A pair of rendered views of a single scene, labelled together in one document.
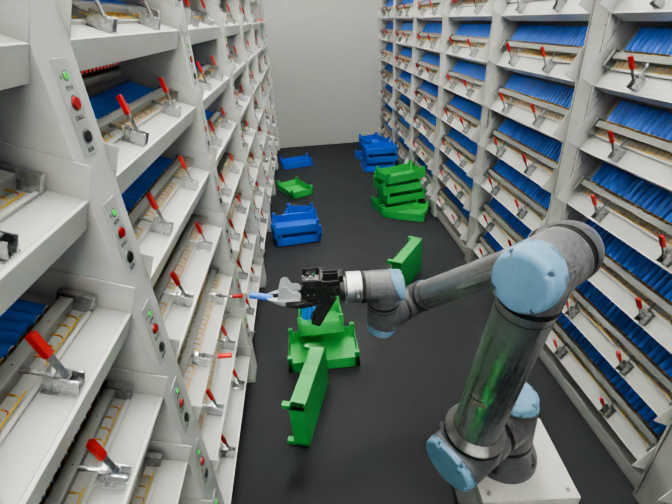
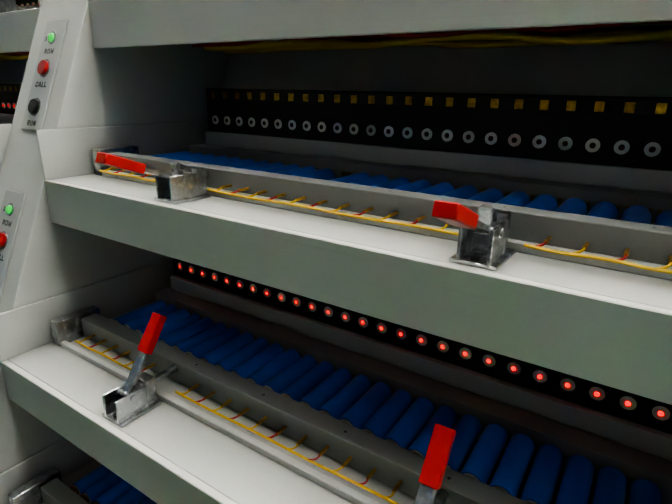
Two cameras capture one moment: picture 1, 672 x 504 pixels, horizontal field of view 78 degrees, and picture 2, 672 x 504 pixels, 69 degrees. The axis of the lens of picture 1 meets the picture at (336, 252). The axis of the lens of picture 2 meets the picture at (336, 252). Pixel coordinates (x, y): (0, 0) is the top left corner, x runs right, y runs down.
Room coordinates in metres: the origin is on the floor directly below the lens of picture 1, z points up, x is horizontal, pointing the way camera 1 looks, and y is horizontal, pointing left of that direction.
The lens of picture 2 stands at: (1.16, 0.10, 0.51)
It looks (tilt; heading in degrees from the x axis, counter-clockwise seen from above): 1 degrees up; 124
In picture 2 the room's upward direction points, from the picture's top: 13 degrees clockwise
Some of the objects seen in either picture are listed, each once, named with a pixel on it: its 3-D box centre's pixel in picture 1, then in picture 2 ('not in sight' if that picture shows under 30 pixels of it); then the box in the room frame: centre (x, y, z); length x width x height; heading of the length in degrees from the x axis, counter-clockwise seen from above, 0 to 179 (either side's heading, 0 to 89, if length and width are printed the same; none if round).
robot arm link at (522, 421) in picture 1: (506, 413); not in sight; (0.78, -0.45, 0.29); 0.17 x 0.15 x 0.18; 124
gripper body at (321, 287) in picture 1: (322, 287); not in sight; (0.95, 0.04, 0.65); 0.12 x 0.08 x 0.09; 93
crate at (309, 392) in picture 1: (307, 392); not in sight; (1.07, 0.14, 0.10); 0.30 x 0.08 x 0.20; 166
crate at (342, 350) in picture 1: (322, 346); not in sight; (1.38, 0.08, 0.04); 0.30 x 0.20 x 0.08; 93
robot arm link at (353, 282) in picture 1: (351, 287); not in sight; (0.95, -0.04, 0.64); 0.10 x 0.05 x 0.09; 3
